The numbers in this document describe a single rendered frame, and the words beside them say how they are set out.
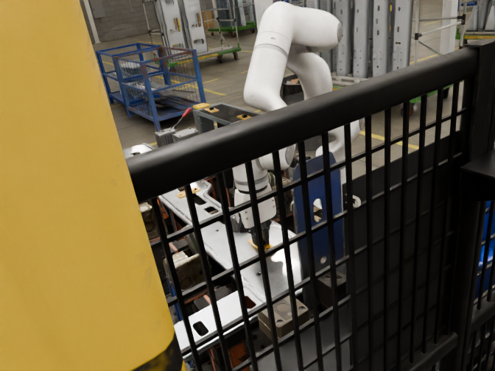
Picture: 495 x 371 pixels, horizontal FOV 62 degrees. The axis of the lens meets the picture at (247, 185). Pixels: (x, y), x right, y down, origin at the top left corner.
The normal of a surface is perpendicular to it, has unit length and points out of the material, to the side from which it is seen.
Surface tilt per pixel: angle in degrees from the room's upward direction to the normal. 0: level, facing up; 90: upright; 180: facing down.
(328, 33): 87
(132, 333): 90
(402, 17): 87
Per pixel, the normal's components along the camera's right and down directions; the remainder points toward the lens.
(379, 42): -0.78, 0.33
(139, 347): 0.54, 0.30
